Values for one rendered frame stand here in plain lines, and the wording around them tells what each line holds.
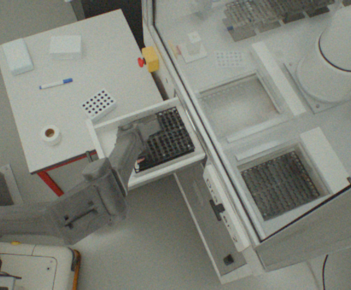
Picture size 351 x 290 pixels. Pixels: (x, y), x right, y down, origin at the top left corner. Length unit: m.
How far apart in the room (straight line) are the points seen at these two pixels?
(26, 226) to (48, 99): 0.94
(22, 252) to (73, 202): 1.32
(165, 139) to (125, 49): 0.52
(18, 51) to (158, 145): 0.76
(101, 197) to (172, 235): 1.49
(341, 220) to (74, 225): 0.44
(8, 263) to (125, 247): 0.59
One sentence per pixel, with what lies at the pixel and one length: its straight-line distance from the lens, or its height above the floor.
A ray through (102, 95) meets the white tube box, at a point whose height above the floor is 0.80.
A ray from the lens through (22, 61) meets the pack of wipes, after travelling 1.70.
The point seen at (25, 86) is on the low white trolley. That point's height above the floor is 0.76.
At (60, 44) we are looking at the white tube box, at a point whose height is 0.81.
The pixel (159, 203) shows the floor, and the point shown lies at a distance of 2.17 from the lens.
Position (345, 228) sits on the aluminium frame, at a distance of 0.68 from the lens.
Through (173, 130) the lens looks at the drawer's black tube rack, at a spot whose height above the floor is 0.90.
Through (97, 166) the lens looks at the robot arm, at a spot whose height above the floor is 1.48.
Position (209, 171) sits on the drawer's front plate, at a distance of 1.26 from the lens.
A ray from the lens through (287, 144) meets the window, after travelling 0.76.
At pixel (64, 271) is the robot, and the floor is 0.27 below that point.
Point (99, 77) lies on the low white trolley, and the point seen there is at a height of 0.76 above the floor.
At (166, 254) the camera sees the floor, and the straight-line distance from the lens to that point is 2.12.
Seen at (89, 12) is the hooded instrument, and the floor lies 0.68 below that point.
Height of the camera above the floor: 2.11
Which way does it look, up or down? 67 degrees down
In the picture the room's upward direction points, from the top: 4 degrees clockwise
